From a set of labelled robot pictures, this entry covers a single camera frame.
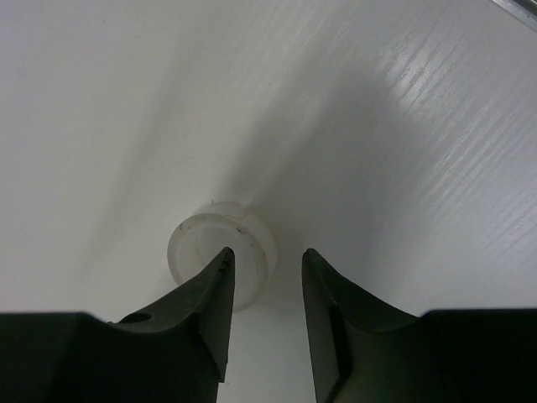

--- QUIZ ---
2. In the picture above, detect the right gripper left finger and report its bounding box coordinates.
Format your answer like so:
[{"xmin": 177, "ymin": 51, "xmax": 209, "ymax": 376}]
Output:
[{"xmin": 1, "ymin": 248, "xmax": 235, "ymax": 402}]

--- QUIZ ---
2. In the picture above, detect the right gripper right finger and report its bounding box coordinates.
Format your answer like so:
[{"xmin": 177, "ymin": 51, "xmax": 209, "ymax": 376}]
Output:
[{"xmin": 301, "ymin": 249, "xmax": 536, "ymax": 402}]

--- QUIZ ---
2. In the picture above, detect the small white tape roll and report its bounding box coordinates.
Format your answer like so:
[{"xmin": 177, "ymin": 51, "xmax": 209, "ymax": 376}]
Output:
[{"xmin": 167, "ymin": 202, "xmax": 279, "ymax": 311}]

